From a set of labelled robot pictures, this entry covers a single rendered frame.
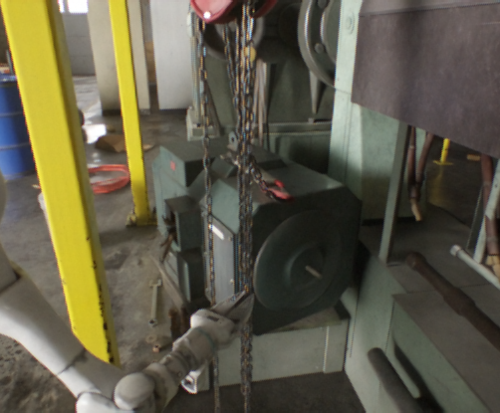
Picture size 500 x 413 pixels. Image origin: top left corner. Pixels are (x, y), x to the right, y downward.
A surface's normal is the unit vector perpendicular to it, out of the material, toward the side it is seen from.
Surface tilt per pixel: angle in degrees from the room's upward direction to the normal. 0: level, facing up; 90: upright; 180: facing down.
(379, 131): 72
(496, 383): 0
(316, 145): 90
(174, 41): 90
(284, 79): 90
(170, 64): 90
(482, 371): 0
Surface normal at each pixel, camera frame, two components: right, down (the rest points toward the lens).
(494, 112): -0.98, 0.07
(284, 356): 0.18, 0.39
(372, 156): 0.17, 0.09
